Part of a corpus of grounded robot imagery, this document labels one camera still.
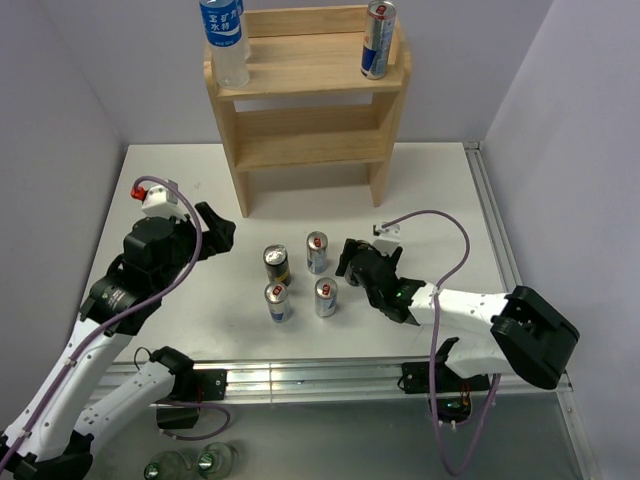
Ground green glass bottle right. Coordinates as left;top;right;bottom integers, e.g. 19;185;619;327
196;442;239;480

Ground black can yellow label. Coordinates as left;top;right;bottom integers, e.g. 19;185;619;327
262;244;291;286

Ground wooden two-tier shelf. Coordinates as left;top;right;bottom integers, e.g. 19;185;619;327
203;5;412;217

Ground clear water bottle blue label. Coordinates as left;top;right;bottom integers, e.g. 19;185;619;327
200;0;249;89

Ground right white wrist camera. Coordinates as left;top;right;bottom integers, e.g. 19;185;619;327
371;224;401;256

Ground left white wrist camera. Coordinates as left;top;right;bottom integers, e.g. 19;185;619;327
130;184;181;219

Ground green glass bottle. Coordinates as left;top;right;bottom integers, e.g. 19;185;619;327
143;450;192;480
196;442;239;480

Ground green glass bottle left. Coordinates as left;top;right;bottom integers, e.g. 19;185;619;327
143;450;192;480

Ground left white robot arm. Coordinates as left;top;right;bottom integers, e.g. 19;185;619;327
1;202;236;479

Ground aluminium rail frame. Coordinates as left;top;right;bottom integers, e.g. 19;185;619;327
94;142;601;480

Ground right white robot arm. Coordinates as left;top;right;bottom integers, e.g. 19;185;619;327
336;238;580;390

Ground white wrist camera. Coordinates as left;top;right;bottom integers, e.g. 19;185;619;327
130;184;181;219
371;224;401;256

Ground silver blue can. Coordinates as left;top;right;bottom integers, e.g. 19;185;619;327
264;282;292;323
306;231;328;275
314;277;338;318
361;1;396;80

